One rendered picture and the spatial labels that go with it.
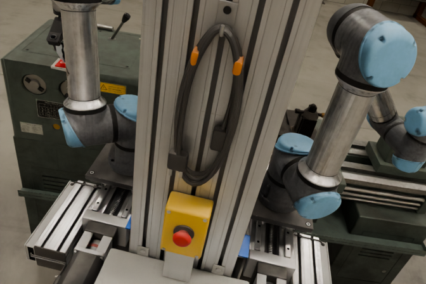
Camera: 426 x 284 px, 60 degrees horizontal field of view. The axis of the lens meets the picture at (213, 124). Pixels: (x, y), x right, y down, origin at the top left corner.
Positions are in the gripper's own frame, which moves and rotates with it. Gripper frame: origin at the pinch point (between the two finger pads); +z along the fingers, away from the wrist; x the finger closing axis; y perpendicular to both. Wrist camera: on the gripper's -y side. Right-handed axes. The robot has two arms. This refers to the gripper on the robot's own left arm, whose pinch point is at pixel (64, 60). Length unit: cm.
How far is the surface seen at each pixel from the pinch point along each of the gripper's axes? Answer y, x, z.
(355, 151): 28, -144, 41
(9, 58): -2.7, 20.5, 1.8
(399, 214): 4, -168, 59
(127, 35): 38.8, -15.6, 2.0
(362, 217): -2, -147, 60
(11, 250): -5, 38, 127
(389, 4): 689, -432, 116
